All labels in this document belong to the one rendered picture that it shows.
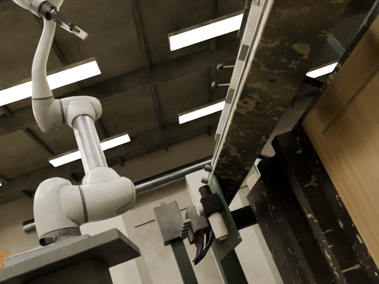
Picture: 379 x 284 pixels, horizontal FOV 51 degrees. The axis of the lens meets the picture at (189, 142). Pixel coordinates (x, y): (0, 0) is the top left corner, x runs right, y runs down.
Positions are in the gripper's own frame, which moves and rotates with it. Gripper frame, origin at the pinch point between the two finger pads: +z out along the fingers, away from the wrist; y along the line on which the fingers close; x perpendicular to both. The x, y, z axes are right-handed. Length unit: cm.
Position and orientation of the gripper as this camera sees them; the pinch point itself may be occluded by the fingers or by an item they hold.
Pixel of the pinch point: (80, 33)
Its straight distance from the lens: 190.8
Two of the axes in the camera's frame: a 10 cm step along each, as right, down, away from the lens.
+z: 8.1, 5.7, -1.1
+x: -5.8, 8.0, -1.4
